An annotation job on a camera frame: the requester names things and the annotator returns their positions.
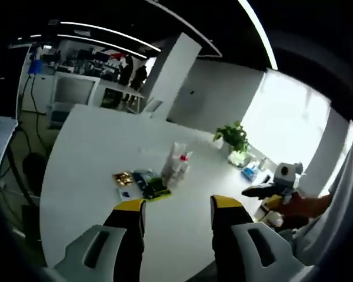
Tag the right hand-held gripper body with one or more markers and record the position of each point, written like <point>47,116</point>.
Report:
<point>291,179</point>

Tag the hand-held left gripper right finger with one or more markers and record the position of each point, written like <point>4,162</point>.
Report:
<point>229,235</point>

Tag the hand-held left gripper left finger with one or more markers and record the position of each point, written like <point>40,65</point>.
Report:
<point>126,235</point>

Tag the large white skincare bottle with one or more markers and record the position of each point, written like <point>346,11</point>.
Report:
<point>186,166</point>

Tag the black slim bottle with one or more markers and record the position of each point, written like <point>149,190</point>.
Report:
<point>266,179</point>

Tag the white pump bottle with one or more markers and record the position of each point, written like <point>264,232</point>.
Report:
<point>263,163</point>

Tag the person's right hand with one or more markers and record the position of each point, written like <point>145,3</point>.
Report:
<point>294,207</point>

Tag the blue tissue pack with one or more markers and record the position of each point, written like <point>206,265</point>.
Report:
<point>250,172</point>

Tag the white green plastic bag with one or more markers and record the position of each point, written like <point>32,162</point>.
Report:
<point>238,160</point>

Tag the green black packet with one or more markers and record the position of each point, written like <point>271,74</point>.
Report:
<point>153,185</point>

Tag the gold foil packet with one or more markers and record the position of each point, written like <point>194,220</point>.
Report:
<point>122,178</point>

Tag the green potted plant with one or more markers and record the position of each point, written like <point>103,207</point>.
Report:
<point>232,136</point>

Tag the white framed panel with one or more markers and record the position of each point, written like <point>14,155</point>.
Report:
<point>73,89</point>

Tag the blue box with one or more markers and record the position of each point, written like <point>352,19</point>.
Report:
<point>35,66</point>

